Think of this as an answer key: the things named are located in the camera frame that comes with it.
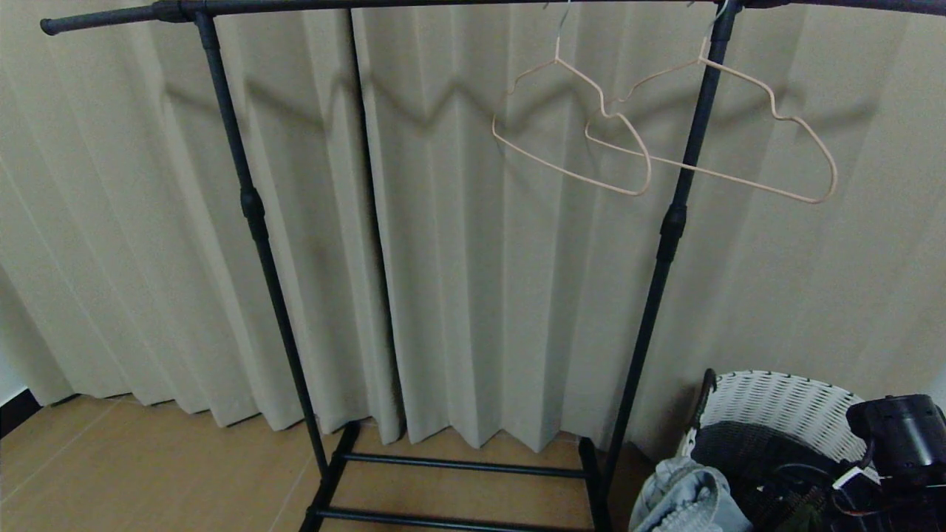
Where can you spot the pink clothes hanger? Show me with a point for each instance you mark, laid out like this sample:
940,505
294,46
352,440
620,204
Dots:
702,56
556,53

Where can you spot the green printed shirt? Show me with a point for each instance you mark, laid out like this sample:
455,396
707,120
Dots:
802,519

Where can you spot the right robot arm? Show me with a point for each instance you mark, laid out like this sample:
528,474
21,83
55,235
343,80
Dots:
902,436

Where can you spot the black clothes rack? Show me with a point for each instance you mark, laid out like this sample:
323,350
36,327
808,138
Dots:
251,205

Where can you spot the white laundry basket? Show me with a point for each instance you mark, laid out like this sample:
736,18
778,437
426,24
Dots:
783,406

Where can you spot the pale grey garment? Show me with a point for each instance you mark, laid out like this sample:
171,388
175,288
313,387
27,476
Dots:
687,495

